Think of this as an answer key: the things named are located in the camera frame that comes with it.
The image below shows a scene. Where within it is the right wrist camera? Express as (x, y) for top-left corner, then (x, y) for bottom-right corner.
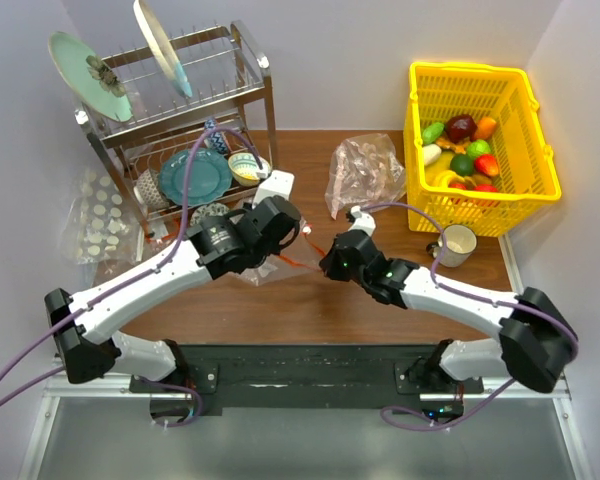
(347, 205), (376, 237)

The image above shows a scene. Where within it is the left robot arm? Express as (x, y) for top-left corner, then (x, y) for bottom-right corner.
(45, 196), (301, 392)

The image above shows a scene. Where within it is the dark green toy lime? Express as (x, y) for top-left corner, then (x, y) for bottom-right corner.
(449, 154), (475, 177)

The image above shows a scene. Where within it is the yellow toy banana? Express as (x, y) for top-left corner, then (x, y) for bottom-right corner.
(433, 170), (475, 189)

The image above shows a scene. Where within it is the polka dot plastic bag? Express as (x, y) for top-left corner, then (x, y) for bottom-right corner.
(59, 167), (181, 296)

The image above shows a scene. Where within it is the light green toy apple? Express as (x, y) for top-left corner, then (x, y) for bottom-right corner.
(466, 139), (492, 160)

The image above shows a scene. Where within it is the metal dish rack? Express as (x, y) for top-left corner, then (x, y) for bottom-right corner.
(75, 20), (279, 231)

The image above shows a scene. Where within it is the crumpled pink printed bag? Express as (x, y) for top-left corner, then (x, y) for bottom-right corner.
(324, 133), (406, 220)

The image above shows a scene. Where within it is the clear zip top bag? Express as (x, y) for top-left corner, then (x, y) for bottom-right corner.
(235, 219), (326, 286)

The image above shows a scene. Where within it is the yellow inside patterned bowl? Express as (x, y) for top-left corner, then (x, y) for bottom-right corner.
(228, 152), (272, 187)

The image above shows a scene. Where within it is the yellow plastic basket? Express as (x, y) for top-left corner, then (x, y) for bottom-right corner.
(404, 62), (562, 237)

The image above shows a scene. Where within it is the blue zigzag bowl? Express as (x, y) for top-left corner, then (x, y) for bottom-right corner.
(204, 117), (230, 156)

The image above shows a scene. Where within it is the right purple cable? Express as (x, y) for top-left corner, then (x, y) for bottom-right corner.
(359, 202), (580, 432)

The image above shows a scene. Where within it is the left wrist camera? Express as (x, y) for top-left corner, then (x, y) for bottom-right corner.
(254, 170), (295, 204)

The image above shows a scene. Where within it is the green toy vegetable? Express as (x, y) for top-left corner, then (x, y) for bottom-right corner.
(421, 122), (445, 146)

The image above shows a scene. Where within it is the brown toy cookie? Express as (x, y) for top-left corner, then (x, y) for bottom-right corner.
(435, 134), (471, 154)

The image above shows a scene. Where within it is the teal scalloped plate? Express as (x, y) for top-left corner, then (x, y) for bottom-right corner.
(158, 148), (233, 207)

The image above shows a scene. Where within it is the beige and blue plate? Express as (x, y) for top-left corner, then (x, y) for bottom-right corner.
(133, 0), (192, 99)

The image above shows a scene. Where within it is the red toy tomato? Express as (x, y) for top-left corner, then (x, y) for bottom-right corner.
(473, 184), (499, 208)

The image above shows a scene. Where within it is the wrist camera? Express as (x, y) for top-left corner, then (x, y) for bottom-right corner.
(254, 170), (295, 204)
(347, 205), (376, 237)

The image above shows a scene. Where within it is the white enamel mug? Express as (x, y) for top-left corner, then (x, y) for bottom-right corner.
(426, 225), (477, 268)

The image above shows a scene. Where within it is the aluminium frame rail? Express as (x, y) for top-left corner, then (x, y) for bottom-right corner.
(17, 232), (594, 480)

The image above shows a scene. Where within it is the white toy food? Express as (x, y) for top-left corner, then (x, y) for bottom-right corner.
(422, 143), (442, 167)

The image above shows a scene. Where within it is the purple cable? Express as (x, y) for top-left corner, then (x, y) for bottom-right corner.
(0, 127), (274, 426)
(359, 202), (580, 432)

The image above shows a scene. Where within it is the mint green flower plate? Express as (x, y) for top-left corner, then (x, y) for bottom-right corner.
(48, 32), (133, 123)

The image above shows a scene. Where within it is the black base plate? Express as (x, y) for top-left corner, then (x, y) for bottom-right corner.
(182, 344), (484, 417)

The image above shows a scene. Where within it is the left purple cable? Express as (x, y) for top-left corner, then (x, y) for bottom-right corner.
(0, 127), (274, 426)

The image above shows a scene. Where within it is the dark red toy fruit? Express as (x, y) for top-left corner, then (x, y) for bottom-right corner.
(445, 114), (477, 144)

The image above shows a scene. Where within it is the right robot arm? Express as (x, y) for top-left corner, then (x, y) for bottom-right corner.
(320, 229), (578, 393)

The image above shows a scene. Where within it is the grey patterned bowl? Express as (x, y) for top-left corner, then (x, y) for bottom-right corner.
(133, 169), (169, 211)

